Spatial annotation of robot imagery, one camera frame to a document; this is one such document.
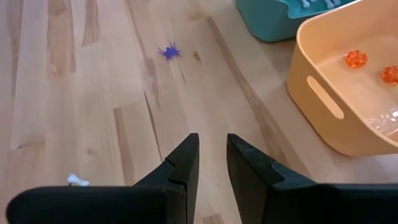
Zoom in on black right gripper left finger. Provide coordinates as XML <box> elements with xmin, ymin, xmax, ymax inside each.
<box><xmin>6</xmin><ymin>133</ymin><xmax>200</xmax><ymax>224</ymax></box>

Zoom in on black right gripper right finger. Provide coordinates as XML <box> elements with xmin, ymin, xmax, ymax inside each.
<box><xmin>226</xmin><ymin>133</ymin><xmax>398</xmax><ymax>224</ymax></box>

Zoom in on purple plastic spider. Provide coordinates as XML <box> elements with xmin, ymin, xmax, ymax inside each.
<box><xmin>157</xmin><ymin>41</ymin><xmax>182</xmax><ymax>62</ymax></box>

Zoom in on orange translucent plastic pumpkin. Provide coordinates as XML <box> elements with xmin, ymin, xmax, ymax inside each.
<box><xmin>381</xmin><ymin>65</ymin><xmax>398</xmax><ymax>86</ymax></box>
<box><xmin>344</xmin><ymin>50</ymin><xmax>369</xmax><ymax>68</ymax></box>

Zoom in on orange plastic bin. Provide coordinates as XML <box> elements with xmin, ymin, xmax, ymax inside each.
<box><xmin>285</xmin><ymin>0</ymin><xmax>398</xmax><ymax>158</ymax></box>

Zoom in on teal plastic bin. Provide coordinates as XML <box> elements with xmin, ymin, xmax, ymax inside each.
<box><xmin>235</xmin><ymin>0</ymin><xmax>358</xmax><ymax>43</ymax></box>

